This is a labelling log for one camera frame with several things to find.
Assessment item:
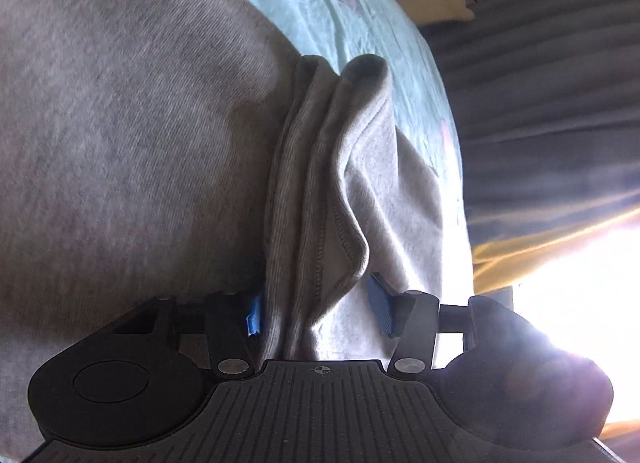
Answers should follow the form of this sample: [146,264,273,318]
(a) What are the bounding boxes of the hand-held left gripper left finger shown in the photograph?
[107,291,265,380]

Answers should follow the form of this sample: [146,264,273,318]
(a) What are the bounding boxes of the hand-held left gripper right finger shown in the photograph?
[366,273,523,380]

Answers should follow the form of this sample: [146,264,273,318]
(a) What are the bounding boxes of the grey pants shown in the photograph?
[0,0,475,461]

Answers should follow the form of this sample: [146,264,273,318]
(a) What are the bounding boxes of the dark grey pleated curtain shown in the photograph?
[417,0,640,239]

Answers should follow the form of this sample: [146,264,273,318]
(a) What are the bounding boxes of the light blue printed blanket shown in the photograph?
[187,0,463,224]

